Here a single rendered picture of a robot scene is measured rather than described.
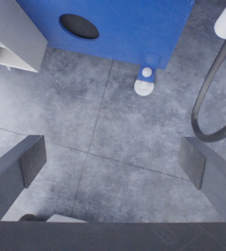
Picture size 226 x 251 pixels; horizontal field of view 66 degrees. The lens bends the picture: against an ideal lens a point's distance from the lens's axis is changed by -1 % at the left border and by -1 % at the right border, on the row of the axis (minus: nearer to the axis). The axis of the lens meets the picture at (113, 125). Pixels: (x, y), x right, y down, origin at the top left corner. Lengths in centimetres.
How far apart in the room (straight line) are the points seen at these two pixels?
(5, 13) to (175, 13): 50
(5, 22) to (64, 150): 62
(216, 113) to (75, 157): 76
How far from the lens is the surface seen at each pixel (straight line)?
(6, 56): 98
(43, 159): 17
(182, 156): 16
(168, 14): 56
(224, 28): 40
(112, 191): 96
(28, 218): 101
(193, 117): 66
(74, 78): 104
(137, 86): 96
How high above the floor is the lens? 92
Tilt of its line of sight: 81 degrees down
